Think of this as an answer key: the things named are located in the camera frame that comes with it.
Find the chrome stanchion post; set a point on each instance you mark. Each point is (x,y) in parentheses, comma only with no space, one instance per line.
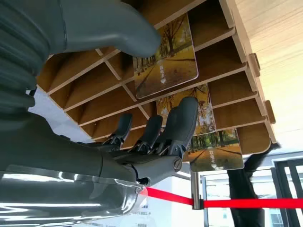
(195,188)

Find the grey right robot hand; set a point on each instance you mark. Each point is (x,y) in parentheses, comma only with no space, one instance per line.
(47,150)

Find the red barrier belt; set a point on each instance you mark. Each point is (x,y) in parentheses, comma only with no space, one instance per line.
(260,203)
(170,196)

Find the person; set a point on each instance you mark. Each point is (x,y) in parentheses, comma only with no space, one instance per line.
(241,185)

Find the wooden card organizer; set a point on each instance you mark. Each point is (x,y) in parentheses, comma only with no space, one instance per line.
(224,59)

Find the dark window frame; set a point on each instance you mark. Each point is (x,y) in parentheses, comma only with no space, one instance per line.
(281,188)

